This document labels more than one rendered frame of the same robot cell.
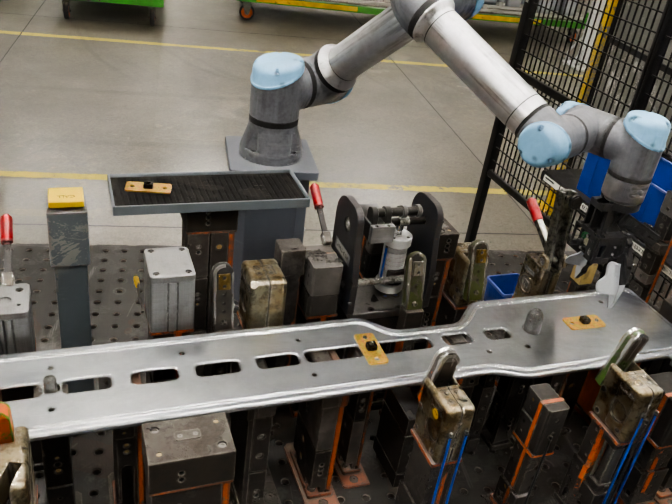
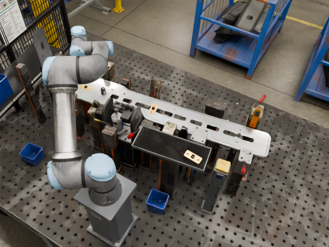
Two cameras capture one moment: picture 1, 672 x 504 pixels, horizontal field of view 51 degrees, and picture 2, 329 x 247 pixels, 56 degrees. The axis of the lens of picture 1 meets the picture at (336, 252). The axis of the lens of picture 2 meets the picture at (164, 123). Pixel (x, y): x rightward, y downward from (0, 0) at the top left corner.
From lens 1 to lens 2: 2.15 m
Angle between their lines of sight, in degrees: 92
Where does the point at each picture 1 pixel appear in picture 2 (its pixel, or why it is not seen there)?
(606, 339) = not seen: hidden behind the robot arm
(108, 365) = (222, 135)
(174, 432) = (219, 106)
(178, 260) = (197, 133)
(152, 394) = (216, 122)
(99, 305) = not seen: outside the picture
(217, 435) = (210, 101)
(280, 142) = not seen: hidden behind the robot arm
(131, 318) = (174, 235)
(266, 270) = (169, 127)
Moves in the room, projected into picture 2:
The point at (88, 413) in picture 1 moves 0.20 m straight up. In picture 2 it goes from (232, 125) to (240, 101)
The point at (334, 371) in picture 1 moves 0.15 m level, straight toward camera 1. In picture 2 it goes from (169, 108) to (185, 96)
